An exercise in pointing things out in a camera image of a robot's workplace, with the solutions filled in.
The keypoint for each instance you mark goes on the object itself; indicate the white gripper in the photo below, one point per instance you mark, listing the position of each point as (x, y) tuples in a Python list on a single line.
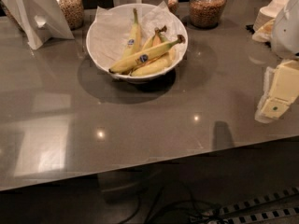
[(287, 32)]

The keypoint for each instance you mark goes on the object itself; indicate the long yellow banana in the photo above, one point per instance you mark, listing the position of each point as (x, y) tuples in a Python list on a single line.
[(132, 61)]

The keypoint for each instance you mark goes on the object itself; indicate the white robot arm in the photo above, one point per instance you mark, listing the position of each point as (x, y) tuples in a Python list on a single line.
[(284, 33)]

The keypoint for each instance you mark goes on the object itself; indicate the lower yellow banana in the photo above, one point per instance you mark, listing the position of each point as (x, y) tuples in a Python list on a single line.
[(156, 66)]

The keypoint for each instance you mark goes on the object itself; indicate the white bowl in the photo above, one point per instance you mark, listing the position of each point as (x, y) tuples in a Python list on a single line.
[(99, 50)]

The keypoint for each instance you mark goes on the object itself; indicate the upright yellow banana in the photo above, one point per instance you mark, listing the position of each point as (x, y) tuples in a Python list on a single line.
[(133, 43)]

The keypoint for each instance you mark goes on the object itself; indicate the black white striped tape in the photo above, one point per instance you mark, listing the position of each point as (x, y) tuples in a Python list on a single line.
[(244, 212)]

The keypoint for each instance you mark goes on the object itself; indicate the right glass jar of nuts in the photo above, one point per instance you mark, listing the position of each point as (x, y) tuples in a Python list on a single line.
[(206, 14)]

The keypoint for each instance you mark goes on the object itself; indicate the glass jar of nuts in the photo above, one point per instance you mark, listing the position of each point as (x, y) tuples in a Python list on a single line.
[(206, 14), (73, 11)]

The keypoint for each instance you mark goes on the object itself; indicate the middle glass jar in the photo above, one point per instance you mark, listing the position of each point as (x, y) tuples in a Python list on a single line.
[(173, 5)]

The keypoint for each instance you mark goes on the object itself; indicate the white paper liner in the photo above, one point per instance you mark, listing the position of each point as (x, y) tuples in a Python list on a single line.
[(107, 38)]

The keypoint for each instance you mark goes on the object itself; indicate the left glass jar of nuts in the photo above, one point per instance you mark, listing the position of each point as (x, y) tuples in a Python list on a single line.
[(73, 11)]

